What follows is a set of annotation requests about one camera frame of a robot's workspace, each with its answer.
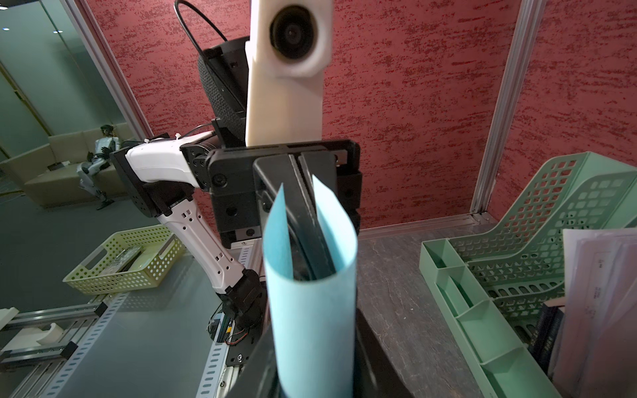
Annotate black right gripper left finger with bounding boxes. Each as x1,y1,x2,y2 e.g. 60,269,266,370
227,327,279,398

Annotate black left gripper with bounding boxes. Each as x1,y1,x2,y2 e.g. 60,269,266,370
180,138,363,282

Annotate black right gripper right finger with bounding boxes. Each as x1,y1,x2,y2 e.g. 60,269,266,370
353,308,413,398

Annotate light blue square paper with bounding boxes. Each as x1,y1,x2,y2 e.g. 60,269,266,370
264,177,358,397

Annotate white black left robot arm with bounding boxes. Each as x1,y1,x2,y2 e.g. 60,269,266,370
110,37,362,331

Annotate green plastic file organizer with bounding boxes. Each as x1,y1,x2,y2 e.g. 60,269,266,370
419,152,636,397

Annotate yellow-green perforated basket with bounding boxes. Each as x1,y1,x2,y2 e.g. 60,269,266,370
63,225,185,295

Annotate white paper sheets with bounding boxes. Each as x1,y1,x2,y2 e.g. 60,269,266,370
552,228,636,397

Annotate small humanoid robot figure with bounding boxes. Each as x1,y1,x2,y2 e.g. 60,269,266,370
76,124,121,210

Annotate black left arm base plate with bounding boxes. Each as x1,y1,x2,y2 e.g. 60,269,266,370
207,307,265,367

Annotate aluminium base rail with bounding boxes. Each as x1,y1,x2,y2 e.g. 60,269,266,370
0,238,265,398

